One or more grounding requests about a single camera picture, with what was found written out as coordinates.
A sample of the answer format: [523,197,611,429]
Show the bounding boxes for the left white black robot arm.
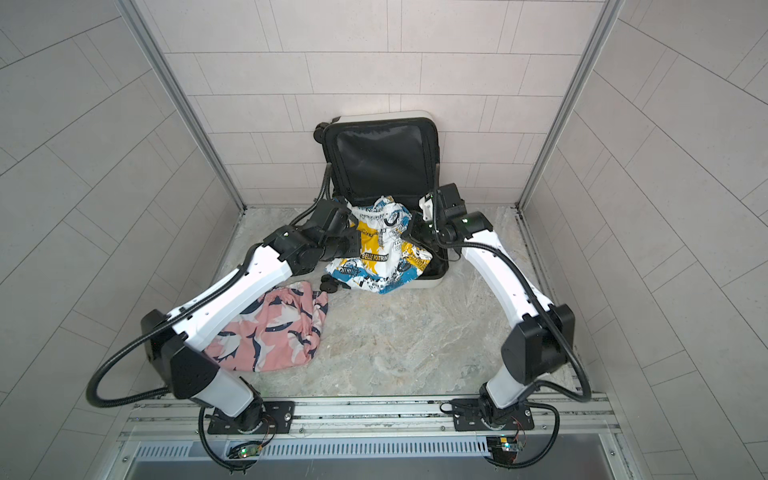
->
[85,166,359,433]

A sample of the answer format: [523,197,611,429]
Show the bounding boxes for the right aluminium corner post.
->
[517,0,624,211]

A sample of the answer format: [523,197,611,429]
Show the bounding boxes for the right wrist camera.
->
[418,194,434,223]

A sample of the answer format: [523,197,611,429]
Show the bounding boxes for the right green circuit board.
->
[486,436,525,464]

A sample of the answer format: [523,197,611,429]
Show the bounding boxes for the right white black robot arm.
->
[420,184,592,429]

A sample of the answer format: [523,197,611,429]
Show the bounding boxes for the aluminium corner post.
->
[115,0,247,213]
[517,0,624,211]

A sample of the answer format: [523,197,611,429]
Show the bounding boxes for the pink shark print shorts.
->
[204,281,329,372]

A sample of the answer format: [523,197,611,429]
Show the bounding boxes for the yellow blue print shorts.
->
[325,196,433,294]

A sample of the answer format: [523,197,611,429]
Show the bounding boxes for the left aluminium corner post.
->
[115,0,247,213]

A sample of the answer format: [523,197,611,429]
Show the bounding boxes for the aluminium mounting rail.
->
[117,391,620,440]

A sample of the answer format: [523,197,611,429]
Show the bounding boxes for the green circuit board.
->
[486,436,525,464]
[227,441,263,460]

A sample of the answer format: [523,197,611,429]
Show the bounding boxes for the left green circuit board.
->
[227,441,263,460]

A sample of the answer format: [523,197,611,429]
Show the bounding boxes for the white black-lined carry-on suitcase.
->
[313,111,449,290]

